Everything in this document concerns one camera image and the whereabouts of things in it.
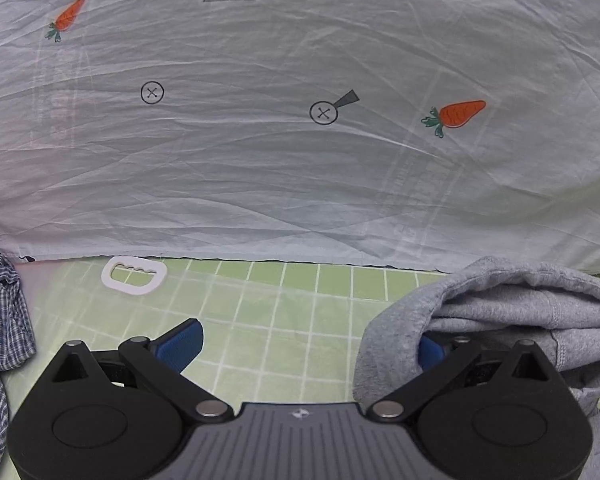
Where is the green checked mat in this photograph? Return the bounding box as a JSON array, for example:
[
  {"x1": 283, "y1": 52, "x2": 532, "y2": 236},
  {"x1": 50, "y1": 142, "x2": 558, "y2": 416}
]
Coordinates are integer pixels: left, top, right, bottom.
[{"x1": 0, "y1": 257, "x2": 600, "y2": 461}]

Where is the white plastic handle ring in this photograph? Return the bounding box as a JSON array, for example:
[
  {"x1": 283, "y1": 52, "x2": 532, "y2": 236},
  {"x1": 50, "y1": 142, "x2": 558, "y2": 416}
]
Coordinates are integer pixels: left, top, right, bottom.
[{"x1": 101, "y1": 256, "x2": 168, "y2": 297}]

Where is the blue checked shirt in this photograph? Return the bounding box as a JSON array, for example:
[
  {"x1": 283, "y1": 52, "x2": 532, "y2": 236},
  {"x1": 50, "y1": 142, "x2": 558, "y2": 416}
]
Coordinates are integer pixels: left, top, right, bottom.
[{"x1": 0, "y1": 230, "x2": 37, "y2": 476}]

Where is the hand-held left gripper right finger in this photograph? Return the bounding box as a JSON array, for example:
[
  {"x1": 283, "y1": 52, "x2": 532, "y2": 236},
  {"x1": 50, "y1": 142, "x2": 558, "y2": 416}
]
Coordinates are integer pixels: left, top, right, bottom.
[{"x1": 370, "y1": 335, "x2": 551, "y2": 418}]

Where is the grey zip hoodie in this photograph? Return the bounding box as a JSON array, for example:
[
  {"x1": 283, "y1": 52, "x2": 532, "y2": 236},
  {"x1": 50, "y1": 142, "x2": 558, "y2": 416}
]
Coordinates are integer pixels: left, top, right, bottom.
[{"x1": 355, "y1": 256, "x2": 600, "y2": 480}]

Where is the carrot printed grey sheet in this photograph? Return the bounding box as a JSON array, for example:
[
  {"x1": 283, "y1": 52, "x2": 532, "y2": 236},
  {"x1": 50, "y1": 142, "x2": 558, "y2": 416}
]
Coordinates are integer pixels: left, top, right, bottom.
[{"x1": 0, "y1": 0, "x2": 600, "y2": 277}]

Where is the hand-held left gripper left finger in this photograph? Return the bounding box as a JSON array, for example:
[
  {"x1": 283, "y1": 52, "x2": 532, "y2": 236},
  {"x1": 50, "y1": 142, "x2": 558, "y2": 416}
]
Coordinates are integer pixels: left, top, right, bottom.
[{"x1": 45, "y1": 317, "x2": 233, "y2": 418}]

